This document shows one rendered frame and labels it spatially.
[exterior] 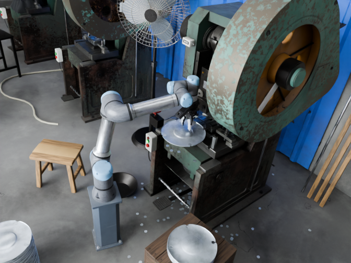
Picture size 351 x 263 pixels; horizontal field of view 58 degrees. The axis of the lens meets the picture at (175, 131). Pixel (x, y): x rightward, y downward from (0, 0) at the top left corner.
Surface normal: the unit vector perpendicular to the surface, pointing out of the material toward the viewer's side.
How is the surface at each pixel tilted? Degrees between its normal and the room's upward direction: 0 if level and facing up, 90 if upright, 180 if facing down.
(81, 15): 90
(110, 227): 90
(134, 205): 0
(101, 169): 7
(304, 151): 90
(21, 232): 0
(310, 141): 90
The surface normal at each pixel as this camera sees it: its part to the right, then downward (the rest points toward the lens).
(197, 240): 0.08, -0.81
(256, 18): -0.48, -0.37
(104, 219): 0.37, 0.57
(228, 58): -0.72, 0.07
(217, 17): -0.78, 0.31
